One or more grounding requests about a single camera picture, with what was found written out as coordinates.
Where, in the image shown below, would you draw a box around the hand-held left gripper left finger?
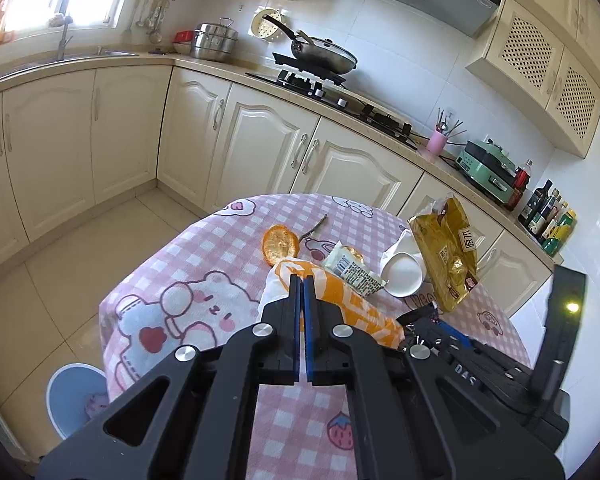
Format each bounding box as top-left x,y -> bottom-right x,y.
34,272 -> 306,480

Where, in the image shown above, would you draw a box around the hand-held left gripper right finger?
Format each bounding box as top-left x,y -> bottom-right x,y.
304,276 -> 566,480

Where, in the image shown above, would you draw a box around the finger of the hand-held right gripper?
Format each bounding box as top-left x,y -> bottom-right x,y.
410,322 -> 473,356
397,306 -> 441,328

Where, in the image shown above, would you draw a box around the orange and white snack bag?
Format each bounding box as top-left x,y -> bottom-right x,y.
257,258 -> 405,348

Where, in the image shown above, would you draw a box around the gold snack bag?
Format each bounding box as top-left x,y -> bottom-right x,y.
407,192 -> 481,313

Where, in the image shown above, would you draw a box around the white wrapper with printed label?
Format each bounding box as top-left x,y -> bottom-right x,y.
321,241 -> 386,297

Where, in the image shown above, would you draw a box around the round toasted bread slice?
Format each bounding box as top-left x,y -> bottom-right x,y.
261,224 -> 299,267

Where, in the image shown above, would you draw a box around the dark thin stick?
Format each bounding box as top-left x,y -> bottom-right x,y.
300,214 -> 328,238

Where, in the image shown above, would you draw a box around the blue trash bin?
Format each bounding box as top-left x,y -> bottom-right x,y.
46,364 -> 112,442

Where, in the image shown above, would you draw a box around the pink checked bear tablecloth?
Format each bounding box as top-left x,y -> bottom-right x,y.
99,192 -> 533,480

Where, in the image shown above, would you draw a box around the green yellow-label bottle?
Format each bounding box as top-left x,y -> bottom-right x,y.
541,208 -> 577,258

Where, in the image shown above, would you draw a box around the dark soy sauce bottle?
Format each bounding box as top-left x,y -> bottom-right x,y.
530,190 -> 563,238

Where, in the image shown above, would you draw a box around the dark green glass bottle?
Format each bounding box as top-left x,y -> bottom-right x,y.
519,179 -> 553,228

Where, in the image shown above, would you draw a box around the green electric grill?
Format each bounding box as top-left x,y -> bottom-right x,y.
454,139 -> 518,206

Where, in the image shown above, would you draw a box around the pink utensil holder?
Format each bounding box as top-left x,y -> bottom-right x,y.
426,129 -> 448,156

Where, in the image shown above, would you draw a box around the black glass gas stove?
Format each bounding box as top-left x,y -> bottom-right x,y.
245,67 -> 418,151

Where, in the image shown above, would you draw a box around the cream base cabinets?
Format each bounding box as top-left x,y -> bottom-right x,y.
0,60 -> 553,321

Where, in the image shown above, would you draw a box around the large lattice door cabinet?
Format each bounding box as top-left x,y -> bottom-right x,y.
466,0 -> 600,158

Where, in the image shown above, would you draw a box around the steel wok with lid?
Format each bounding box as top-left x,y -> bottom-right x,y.
262,14 -> 358,75

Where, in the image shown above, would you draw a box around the steel steamer pot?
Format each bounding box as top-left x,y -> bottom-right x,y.
190,17 -> 239,64

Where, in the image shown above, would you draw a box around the cream perforated colander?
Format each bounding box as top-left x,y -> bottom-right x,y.
250,7 -> 291,43

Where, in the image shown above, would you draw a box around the steel kitchen sink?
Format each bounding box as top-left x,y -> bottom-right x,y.
0,47 -> 140,73

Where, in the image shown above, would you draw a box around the steel sink faucet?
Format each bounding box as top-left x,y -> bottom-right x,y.
49,0 -> 76,61

